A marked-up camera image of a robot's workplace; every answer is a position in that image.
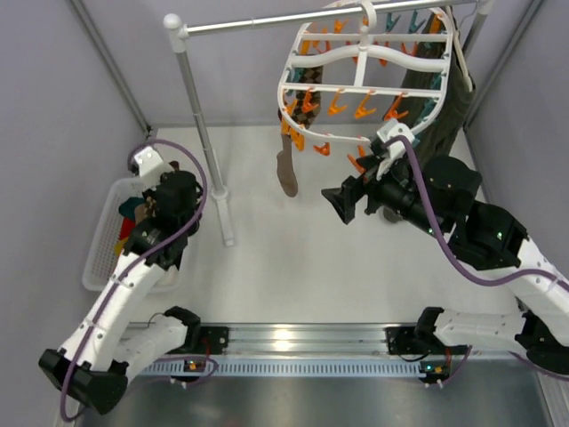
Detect clothes rack metal frame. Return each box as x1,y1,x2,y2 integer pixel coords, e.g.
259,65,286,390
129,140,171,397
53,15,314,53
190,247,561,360
162,0,494,246

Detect white oval clip hanger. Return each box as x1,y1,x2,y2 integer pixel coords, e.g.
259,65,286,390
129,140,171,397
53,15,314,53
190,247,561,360
277,9,453,156

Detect argyle sock right inner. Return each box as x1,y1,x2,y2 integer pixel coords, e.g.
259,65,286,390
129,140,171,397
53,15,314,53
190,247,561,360
292,66,324,129

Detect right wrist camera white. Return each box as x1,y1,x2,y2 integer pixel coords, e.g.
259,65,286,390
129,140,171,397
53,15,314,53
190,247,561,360
370,119,416,181

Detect slotted cable duct grey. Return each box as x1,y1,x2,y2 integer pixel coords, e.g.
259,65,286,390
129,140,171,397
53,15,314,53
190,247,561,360
141,359,427,378

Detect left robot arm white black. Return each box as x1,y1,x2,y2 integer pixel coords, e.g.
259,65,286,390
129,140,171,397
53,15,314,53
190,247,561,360
38,169,207,415

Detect pile of socks in basket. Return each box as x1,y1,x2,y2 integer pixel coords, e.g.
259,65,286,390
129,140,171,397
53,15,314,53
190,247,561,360
114,197,146,256

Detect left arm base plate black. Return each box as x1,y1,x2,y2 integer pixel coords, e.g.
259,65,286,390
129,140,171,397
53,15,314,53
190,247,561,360
193,326,230,356

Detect aluminium mounting rail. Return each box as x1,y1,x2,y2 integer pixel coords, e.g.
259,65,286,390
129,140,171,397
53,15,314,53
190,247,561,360
70,323,557,357

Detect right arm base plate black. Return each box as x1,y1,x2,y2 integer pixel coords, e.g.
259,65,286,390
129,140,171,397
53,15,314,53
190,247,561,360
385,326,468,357

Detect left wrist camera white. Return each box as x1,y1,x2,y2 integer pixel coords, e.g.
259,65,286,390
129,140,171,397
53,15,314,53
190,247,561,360
133,146,174,189

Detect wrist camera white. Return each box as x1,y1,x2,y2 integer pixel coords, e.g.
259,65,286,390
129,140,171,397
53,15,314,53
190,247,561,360
133,146,174,189
370,119,416,181

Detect white laundry basket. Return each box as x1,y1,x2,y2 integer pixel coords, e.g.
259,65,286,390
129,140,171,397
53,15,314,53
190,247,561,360
82,177,183,293

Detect tan striped sock inner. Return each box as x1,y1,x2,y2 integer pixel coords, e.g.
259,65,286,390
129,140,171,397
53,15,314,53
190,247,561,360
276,133,299,197

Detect white clothes hanger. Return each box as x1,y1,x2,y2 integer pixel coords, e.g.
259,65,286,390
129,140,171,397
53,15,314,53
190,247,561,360
445,5,477,93

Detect brown tan argyle sock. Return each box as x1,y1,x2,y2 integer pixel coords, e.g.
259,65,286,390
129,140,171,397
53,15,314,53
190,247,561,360
134,197,156,224

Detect olive green hanging garment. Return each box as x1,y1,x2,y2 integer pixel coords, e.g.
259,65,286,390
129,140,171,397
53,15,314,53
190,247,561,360
381,6,477,223

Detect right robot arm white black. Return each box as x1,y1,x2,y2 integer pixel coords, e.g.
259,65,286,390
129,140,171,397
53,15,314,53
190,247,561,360
321,157,568,375

